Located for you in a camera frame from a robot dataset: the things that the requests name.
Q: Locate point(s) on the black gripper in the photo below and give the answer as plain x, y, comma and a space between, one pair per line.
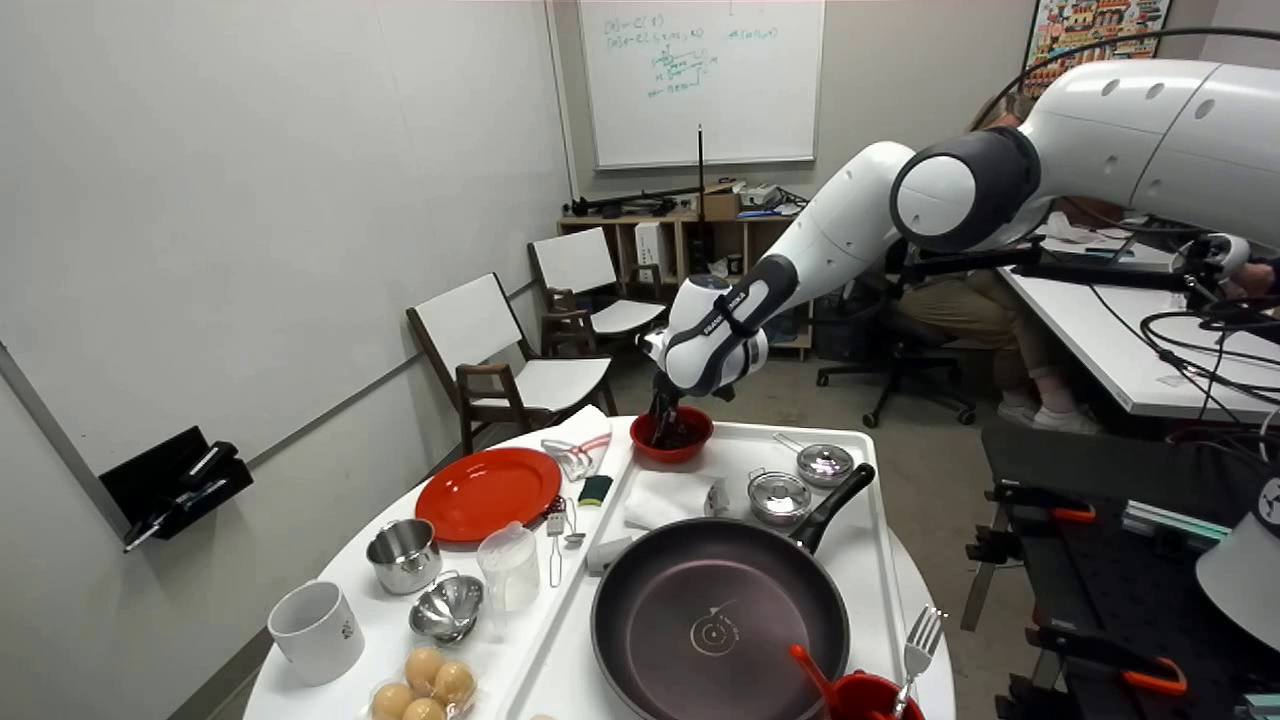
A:
675, 397

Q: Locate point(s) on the red bowl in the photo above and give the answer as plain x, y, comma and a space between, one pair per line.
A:
685, 454

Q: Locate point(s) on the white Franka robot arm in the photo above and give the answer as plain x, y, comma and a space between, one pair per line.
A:
1145, 134

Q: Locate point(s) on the small tilted steel bowl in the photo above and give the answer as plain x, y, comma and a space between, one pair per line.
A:
447, 615

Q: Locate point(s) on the white napkin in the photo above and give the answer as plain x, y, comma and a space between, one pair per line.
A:
582, 435

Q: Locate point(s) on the small black device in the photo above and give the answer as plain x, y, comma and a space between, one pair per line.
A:
599, 490

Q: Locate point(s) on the small round steel dish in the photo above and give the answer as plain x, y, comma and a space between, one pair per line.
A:
824, 465

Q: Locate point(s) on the wooden shelf unit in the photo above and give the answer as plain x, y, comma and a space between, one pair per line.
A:
677, 263

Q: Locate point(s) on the red plate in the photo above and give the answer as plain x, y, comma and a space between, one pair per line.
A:
487, 497

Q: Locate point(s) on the black frying pan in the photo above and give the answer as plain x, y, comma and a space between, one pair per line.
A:
722, 624

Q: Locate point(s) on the clear plastic cup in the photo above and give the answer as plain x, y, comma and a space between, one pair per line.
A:
508, 572

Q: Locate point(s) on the black tripod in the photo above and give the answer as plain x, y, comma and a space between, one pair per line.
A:
702, 200

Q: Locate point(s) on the cardboard box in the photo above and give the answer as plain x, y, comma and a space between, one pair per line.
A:
722, 200

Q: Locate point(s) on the white tray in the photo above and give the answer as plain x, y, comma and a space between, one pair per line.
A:
857, 572

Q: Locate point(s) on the black office chair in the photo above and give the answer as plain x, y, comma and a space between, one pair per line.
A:
923, 347

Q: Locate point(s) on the orange spatula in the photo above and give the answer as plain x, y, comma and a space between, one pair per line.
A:
806, 666

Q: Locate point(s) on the steel cup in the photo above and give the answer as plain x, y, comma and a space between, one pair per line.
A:
400, 567

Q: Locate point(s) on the silver fork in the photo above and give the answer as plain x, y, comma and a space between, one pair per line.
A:
923, 635

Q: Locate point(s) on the bread rolls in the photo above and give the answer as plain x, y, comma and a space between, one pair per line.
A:
457, 683

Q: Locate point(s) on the red utensil cup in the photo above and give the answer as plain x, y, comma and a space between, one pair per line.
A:
861, 701

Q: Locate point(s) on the small yellow potato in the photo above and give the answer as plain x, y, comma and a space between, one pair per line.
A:
391, 701
424, 708
424, 666

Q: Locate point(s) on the whiteboard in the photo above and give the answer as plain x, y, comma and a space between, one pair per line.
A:
746, 95

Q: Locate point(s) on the white mug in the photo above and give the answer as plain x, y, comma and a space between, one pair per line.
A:
321, 635

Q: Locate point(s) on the white desk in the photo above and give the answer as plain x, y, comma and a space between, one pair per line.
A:
1107, 334

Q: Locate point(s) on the black mounting workbench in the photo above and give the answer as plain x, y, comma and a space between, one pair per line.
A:
1134, 587

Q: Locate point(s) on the pale green metal bar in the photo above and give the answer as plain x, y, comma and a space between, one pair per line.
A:
1174, 523

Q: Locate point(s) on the colourful poster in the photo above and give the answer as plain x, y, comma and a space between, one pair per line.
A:
1093, 25

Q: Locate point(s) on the white chair with dark frame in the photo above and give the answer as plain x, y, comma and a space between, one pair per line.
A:
466, 322
572, 263

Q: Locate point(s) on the black wall holder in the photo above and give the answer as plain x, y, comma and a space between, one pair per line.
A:
161, 486

